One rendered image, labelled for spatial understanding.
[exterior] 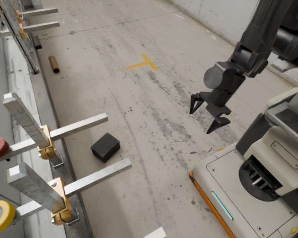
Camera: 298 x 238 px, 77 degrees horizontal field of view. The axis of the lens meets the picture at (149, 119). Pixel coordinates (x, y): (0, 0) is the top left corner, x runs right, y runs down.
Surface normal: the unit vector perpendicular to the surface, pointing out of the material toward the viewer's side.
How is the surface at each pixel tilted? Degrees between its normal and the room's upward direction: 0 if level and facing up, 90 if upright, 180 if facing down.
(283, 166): 8
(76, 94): 0
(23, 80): 0
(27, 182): 90
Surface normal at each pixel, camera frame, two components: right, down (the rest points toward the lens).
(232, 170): 0.03, -0.63
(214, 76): -0.79, 0.07
